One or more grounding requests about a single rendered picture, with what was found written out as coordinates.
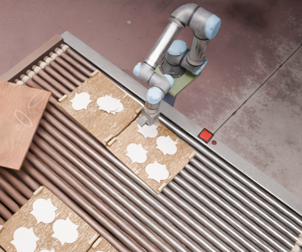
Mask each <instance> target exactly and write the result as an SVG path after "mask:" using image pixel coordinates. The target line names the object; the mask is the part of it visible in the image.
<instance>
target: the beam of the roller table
mask: <svg viewBox="0 0 302 252"><path fill-rule="evenodd" d="M60 36H61V37H62V38H63V41H64V44H65V45H67V46H69V47H70V48H71V49H72V50H73V51H75V52H76V53H77V54H79V55H80V56H81V57H83V58H84V59H85V60H87V61H88V62H90V63H91V64H92V65H94V66H95V67H96V68H98V69H99V70H100V71H102V72H103V73H105V74H106V75H107V76H109V77H110V78H111V79H113V80H114V81H115V82H117V83H118V84H119V85H121V86H122V87H124V88H125V89H126V90H128V91H129V92H130V93H132V94H133V95H134V96H136V97H137V98H139V99H140V100H141V101H143V102H144V103H146V95H147V92H148V89H147V88H146V87H144V86H143V85H142V84H140V83H139V82H137V81H136V80H135V79H133V78H132V77H131V76H129V75H128V74H126V73H125V72H124V71H122V70H121V69H119V68H118V67H117V66H115V65H114V64H113V63H111V62H110V61H108V60H107V59H106V58H104V57H103V56H101V55H100V54H99V53H97V52H96V51H95V50H93V49H92V48H90V47H89V46H88V45H86V44H85V43H83V42H82V41H81V40H79V39H78V38H77V37H75V36H74V35H72V34H71V33H70V32H68V31H65V32H64V33H63V34H61V35H60ZM158 110H159V111H160V115H162V116H163V117H164V118H166V119H167V120H168V121H170V122H171V123H172V124H174V125H175V126H177V127H178V128H179V129H181V130H182V131H183V132H185V133H186V134H187V135H189V136H190V137H192V138H193V139H194V140H196V141H197V142H198V143H200V144H201V145H202V146H204V147H205V148H206V149H208V150H209V151H211V152H212V153H213V154H215V155H216V156H217V157H219V158H220V159H221V160H223V161H224V162H226V163H227V164H228V165H230V166H231V167H232V168H234V169H235V170H236V171H238V172H239V173H240V174H242V175H243V176H245V177H246V178H247V179H249V180H250V181H251V182H253V183H254V184H255V185H257V186H258V187H260V188H261V189H262V190H264V191H265V192H266V193H268V194H269V195H270V196H272V197H273V198H274V199H276V200H277V201H279V202H280V203H281V204H283V205H284V206H285V207H287V208H288V209H289V210H291V211H292V212H294V213H295V214H296V215H298V216H299V217H300V218H302V200H301V199H300V198H298V197H297V196H295V195H294V194H293V193H291V192H290V191H288V190H287V189H286V188H284V187H283V186H282V185H280V184H279V183H277V182H276V181H275V180H273V179H272V178H270V177H269V176H268V175H266V174H265V173H264V172H262V171H261V170H259V169H258V168H257V167H255V166H254V165H252V164H251V163H250V162H248V161H247V160H246V159H244V158H243V157H241V156H240V155H239V154H237V153H236V152H234V151H233V150H232V149H230V148H229V147H228V146H226V145H225V144H223V143H222V142H221V141H219V140H218V139H216V138H215V137H214V136H213V137H212V139H211V140H210V141H209V142H208V144H206V143H205V142H204V141H202V140H201V139H199V138H198V137H197V136H198V135H199V133H200V132H201V131H202V130H203V128H201V127H200V126H198V125H197V124H196V123H194V122H193V121H192V120H190V119H189V118H187V117H186V116H185V115H183V114H182V113H180V112H179V111H178V110H176V109H175V108H173V107H172V106H171V105H169V104H168V103H167V102H165V101H164V100H161V101H160V104H159V109H158ZM213 140H214V141H216V145H213V144H212V141H213Z"/></svg>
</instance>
